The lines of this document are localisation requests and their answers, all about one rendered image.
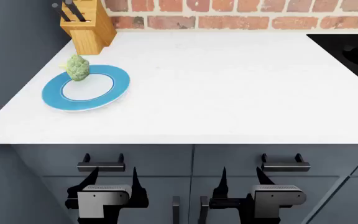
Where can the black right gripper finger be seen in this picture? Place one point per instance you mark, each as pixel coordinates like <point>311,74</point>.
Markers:
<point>224,179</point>
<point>263,177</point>

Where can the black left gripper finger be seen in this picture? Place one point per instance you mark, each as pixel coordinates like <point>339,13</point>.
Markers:
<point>92,177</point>
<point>136,179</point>

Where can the green broccoli floret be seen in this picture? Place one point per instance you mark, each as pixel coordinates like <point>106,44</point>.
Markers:
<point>78,68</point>

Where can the dark grey drawer front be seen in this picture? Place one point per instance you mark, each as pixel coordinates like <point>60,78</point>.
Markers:
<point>154,158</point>
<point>228,158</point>

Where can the dark grey cabinet door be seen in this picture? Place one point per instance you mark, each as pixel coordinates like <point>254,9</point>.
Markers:
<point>163,191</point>
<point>315,182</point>

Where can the blue rimmed white plate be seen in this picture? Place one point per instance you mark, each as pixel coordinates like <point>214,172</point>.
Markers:
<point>54,95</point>

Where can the wooden knife block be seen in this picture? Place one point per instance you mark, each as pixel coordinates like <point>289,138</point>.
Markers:
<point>89,35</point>

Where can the black glass cooktop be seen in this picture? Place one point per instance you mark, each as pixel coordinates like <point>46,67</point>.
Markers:
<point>340,46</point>

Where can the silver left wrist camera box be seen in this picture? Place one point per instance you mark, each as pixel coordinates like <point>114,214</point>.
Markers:
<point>104,196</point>

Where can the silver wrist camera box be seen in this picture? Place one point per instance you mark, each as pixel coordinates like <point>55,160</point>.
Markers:
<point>104,196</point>
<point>275,198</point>

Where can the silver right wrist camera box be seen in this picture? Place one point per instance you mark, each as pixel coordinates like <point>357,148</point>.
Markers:
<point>275,198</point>

